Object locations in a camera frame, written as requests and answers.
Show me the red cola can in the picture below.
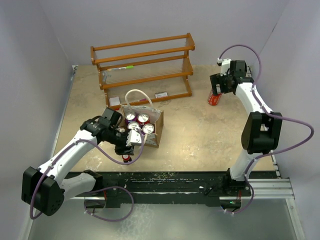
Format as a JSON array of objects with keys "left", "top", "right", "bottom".
[
  {"left": 137, "top": 113, "right": 150, "bottom": 126},
  {"left": 207, "top": 90, "right": 222, "bottom": 106}
]

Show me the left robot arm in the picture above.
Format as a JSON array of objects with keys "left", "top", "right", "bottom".
[{"left": 21, "top": 107, "right": 144, "bottom": 220}]

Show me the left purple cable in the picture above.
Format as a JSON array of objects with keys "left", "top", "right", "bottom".
[{"left": 29, "top": 127, "right": 145, "bottom": 222}]

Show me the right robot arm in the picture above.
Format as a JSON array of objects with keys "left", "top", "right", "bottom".
[{"left": 210, "top": 58, "right": 282, "bottom": 196}]

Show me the orange wooden rack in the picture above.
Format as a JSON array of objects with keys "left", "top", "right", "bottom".
[{"left": 90, "top": 33, "right": 196, "bottom": 107}]

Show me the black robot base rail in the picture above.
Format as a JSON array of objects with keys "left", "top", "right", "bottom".
[{"left": 78, "top": 171, "right": 251, "bottom": 208}]

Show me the white box under rack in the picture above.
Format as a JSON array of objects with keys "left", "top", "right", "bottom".
[{"left": 109, "top": 96, "right": 121, "bottom": 107}]

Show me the red cola can front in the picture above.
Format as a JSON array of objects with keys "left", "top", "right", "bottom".
[{"left": 137, "top": 113, "right": 150, "bottom": 126}]

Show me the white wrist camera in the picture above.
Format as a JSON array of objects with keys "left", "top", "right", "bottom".
[
  {"left": 216, "top": 57, "right": 232, "bottom": 76},
  {"left": 126, "top": 129, "right": 143, "bottom": 147}
]

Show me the purple can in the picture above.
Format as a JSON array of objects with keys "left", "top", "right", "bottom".
[
  {"left": 142, "top": 123, "right": 155, "bottom": 135},
  {"left": 124, "top": 110, "right": 137, "bottom": 124},
  {"left": 127, "top": 121, "right": 141, "bottom": 131}
]

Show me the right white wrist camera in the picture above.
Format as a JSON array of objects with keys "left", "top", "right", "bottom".
[{"left": 216, "top": 57, "right": 232, "bottom": 76}]

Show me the green-capped marker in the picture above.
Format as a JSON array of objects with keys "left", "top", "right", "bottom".
[{"left": 107, "top": 65, "right": 134, "bottom": 72}]

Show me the red cola can back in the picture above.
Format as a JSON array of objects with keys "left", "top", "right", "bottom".
[{"left": 207, "top": 90, "right": 222, "bottom": 106}]

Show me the canvas tote bag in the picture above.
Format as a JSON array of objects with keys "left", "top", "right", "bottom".
[{"left": 120, "top": 89, "right": 164, "bottom": 148}]

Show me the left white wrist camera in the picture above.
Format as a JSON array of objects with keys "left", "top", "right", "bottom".
[{"left": 126, "top": 129, "right": 143, "bottom": 147}]

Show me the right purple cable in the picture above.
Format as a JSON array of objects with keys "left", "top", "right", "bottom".
[{"left": 217, "top": 44, "right": 315, "bottom": 216}]

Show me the small red-capped dark bottle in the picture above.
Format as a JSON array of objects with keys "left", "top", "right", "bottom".
[{"left": 121, "top": 154, "right": 132, "bottom": 163}]

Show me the purple cable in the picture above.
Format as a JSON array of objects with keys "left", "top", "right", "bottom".
[
  {"left": 29, "top": 127, "right": 145, "bottom": 222},
  {"left": 217, "top": 44, "right": 315, "bottom": 216}
]

